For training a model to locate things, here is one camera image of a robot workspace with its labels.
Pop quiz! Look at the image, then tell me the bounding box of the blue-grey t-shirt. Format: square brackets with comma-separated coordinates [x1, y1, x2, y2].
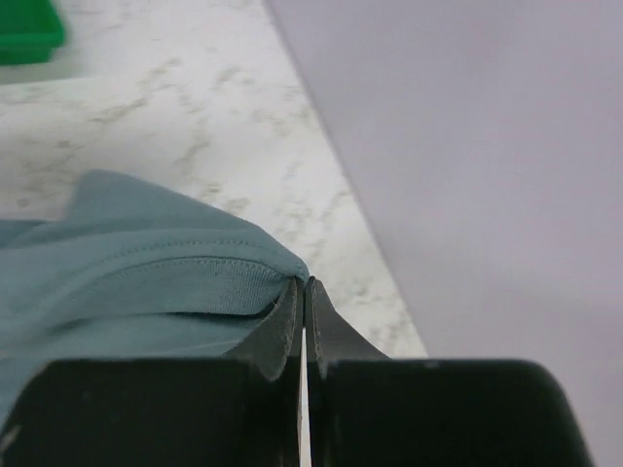
[1, 171, 310, 414]

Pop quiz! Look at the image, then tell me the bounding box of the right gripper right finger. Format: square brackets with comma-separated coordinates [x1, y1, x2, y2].
[304, 279, 593, 467]

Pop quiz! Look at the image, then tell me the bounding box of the green plastic bin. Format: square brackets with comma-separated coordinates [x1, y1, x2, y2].
[0, 0, 66, 66]

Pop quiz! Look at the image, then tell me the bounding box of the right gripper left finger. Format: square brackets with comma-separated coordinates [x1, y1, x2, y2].
[1, 279, 302, 466]

